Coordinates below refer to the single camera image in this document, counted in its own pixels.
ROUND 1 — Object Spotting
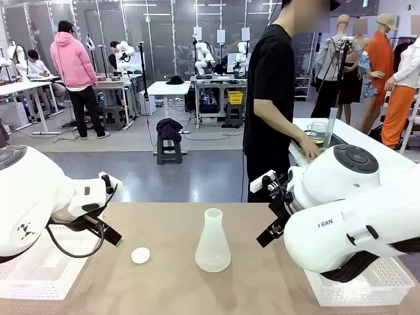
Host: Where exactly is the mannequin in grey shirt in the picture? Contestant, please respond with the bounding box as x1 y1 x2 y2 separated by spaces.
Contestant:
310 13 364 119

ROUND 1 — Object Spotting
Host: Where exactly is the person's right forearm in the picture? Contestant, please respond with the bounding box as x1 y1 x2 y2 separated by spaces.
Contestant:
254 98 308 145

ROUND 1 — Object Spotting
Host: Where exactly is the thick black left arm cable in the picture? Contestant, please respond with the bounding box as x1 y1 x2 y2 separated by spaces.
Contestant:
45 183 119 259

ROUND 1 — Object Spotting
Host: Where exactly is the mannequin in blue floral dress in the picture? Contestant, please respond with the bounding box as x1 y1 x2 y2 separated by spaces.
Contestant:
353 18 385 132

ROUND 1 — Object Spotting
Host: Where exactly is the person's right hand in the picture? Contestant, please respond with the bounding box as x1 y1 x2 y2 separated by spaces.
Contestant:
296 133 325 162

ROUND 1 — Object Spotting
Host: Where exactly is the black tripod stand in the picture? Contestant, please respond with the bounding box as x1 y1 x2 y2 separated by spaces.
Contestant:
327 36 351 119

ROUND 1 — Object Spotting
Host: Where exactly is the mannequin in orange robe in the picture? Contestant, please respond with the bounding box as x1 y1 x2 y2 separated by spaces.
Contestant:
364 12 398 109

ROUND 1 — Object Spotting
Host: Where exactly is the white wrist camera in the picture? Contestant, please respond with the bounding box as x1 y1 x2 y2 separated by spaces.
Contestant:
249 169 276 194
97 170 124 195

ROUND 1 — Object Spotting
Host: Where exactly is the black plastic tray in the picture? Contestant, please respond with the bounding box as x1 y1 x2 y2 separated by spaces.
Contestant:
327 133 349 148

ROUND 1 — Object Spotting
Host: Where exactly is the metal frame robot workstation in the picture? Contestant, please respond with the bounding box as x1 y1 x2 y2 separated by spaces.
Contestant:
190 74 249 129

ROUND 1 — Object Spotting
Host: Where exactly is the white workbench with boxes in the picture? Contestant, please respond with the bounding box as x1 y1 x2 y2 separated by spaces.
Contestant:
93 75 135 129

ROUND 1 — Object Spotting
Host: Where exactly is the dark cloth bundle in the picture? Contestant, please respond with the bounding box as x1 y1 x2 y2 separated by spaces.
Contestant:
156 117 184 143

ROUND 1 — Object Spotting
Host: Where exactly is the yellow plastic crate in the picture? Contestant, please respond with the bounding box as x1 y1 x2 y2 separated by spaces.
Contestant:
227 91 245 106

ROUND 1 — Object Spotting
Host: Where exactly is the person in black t-shirt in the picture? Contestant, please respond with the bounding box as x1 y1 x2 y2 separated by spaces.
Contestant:
242 0 332 203

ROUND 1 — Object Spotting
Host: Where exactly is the white perforated plastic basket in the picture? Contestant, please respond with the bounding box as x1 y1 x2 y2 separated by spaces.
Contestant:
303 255 416 308
0 213 103 301

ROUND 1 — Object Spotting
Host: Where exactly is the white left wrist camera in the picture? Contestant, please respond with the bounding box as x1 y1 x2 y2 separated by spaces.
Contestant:
97 170 124 195

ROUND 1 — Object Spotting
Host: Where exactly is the white round flask cap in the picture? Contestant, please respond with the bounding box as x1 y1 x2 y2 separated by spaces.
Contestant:
131 247 152 264

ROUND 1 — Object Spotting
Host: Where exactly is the long white desk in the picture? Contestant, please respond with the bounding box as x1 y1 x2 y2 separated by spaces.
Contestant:
0 80 62 136

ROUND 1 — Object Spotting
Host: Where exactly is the small white desk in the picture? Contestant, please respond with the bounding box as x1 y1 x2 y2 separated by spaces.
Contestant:
146 81 192 135

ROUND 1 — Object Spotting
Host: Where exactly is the person in pink hoodie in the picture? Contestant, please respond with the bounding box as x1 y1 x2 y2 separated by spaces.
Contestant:
49 20 112 140

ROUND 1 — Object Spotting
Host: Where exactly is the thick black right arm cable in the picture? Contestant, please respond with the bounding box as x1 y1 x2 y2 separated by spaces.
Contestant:
323 241 420 284

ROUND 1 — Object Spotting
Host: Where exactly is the white shoe rack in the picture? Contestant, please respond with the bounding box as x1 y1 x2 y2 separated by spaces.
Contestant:
294 75 312 102

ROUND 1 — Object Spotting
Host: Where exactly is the translucent plastic conical flask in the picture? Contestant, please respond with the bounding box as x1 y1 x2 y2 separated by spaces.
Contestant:
194 208 232 273

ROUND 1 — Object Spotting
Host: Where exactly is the clear plastic measuring beaker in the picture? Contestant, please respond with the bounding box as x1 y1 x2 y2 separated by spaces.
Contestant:
306 121 329 145

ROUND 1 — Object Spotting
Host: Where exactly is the grey step stool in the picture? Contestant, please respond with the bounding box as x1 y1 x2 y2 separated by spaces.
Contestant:
156 137 183 165
101 104 124 131
224 103 244 129

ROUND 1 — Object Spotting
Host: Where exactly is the seated person in white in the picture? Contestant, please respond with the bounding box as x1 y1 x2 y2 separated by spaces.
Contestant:
26 49 66 111

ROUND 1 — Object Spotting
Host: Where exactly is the mannequin in orange trousers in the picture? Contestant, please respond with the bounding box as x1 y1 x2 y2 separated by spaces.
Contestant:
381 16 420 149

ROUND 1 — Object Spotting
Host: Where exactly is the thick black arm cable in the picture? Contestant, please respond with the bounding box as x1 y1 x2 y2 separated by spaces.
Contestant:
45 183 119 259
323 241 420 284

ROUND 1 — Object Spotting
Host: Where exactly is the clear plastic measuring cylinder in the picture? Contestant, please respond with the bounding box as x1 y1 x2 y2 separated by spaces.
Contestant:
323 107 338 149

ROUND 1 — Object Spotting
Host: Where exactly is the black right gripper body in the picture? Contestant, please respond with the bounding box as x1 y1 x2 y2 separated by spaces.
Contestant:
267 170 297 228

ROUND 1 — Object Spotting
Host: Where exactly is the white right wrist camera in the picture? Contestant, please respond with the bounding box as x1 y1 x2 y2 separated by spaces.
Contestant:
249 169 276 194

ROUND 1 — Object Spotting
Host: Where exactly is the mannequin in black dress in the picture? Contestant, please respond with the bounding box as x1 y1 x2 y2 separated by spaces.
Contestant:
337 52 364 124

